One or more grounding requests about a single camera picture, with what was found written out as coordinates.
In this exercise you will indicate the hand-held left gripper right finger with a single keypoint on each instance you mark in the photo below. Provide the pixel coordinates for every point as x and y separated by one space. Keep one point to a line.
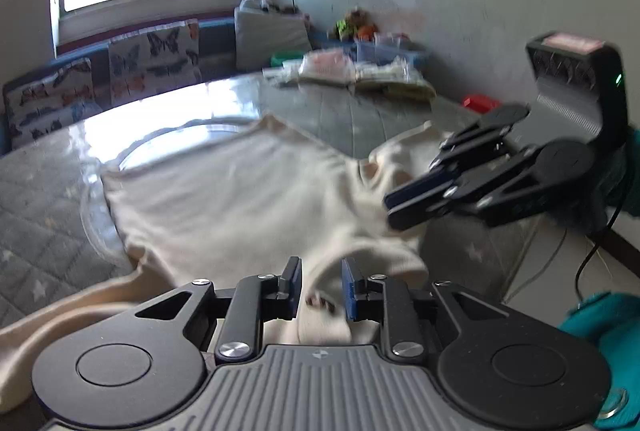
350 292

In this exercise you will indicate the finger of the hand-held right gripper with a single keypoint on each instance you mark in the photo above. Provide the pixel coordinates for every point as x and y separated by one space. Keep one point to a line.
417 192
477 131

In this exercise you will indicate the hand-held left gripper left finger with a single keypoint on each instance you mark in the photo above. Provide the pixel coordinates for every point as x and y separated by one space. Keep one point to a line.
293 287

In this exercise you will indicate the cream knit shirt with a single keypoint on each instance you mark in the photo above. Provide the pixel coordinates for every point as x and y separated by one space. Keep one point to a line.
225 201

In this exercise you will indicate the red box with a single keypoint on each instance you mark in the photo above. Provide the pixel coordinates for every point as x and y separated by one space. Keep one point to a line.
480 102

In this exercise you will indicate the blue plastic box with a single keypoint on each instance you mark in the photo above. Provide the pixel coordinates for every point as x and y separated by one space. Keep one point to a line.
387 52

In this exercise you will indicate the clear plastic bag pile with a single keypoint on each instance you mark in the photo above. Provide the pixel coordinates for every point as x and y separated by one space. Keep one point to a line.
350 68

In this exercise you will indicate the plush toy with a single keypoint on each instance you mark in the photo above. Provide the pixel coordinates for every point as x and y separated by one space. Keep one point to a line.
352 25

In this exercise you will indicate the round glass turntable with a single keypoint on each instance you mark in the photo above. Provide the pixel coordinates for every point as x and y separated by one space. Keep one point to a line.
195 131

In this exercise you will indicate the green container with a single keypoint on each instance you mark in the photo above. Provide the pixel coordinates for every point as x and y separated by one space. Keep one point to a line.
285 58

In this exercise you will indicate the person's teal clothing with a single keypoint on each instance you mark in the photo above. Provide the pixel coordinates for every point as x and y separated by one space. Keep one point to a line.
607 326

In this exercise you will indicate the grey pillow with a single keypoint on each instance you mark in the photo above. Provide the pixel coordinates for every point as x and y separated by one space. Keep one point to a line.
267 36

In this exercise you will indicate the blue sofa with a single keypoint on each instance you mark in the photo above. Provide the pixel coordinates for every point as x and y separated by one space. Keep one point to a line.
220 41

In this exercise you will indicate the grey quilted table cover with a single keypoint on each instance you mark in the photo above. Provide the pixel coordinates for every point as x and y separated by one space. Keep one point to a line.
45 211

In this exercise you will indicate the butterfly print cushion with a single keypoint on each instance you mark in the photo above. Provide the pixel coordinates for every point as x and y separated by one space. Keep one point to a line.
50 103
150 56

